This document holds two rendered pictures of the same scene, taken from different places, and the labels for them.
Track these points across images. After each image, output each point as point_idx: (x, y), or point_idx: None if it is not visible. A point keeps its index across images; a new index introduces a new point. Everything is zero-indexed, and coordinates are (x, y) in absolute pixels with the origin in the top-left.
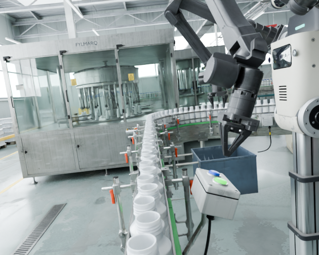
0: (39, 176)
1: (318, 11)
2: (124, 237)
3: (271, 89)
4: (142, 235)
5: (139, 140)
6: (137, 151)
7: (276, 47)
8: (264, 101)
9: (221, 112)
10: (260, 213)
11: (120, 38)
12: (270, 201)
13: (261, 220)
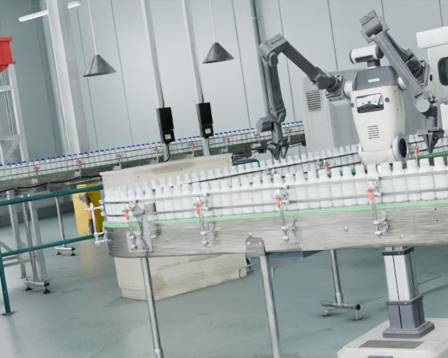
0: None
1: (392, 71)
2: (380, 224)
3: (35, 184)
4: None
5: (131, 231)
6: (286, 193)
7: (361, 94)
8: (218, 171)
9: (421, 130)
10: (234, 354)
11: None
12: (224, 343)
13: (246, 356)
